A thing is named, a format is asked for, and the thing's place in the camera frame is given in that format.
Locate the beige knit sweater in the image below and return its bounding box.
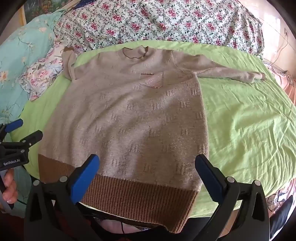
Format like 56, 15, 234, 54
38, 46, 264, 233

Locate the person's left hand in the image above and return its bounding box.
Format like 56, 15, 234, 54
3, 169, 18, 204

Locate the pastel floral pillow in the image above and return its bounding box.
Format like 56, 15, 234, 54
18, 41, 65, 101

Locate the teal floral blanket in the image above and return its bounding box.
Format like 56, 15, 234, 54
1, 9, 64, 123

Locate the light green bed sheet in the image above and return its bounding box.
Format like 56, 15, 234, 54
12, 42, 295, 217

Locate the gold framed picture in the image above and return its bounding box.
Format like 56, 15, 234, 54
18, 0, 79, 26

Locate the rose floral quilt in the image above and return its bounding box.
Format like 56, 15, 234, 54
54, 0, 264, 58

